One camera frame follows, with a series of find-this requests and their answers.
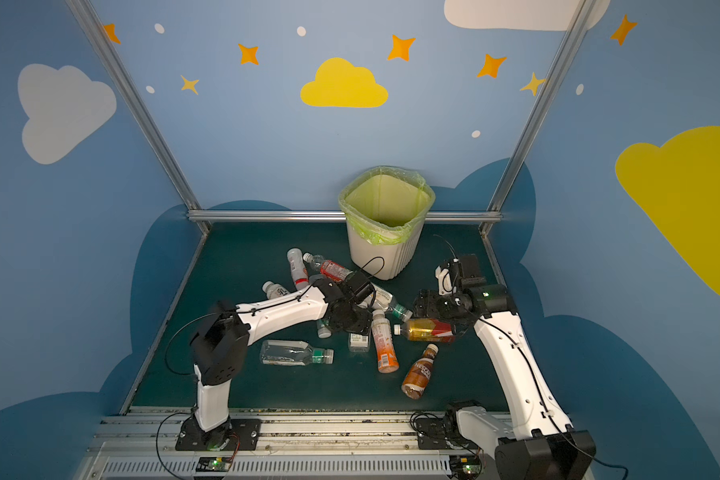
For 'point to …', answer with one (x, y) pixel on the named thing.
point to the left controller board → (213, 464)
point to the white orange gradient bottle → (386, 356)
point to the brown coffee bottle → (418, 376)
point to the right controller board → (469, 465)
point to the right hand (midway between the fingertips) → (431, 305)
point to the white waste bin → (384, 261)
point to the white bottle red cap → (298, 268)
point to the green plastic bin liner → (387, 205)
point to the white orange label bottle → (274, 290)
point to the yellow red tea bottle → (427, 330)
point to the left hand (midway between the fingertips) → (364, 329)
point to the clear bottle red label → (327, 267)
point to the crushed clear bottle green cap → (293, 353)
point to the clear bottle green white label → (359, 343)
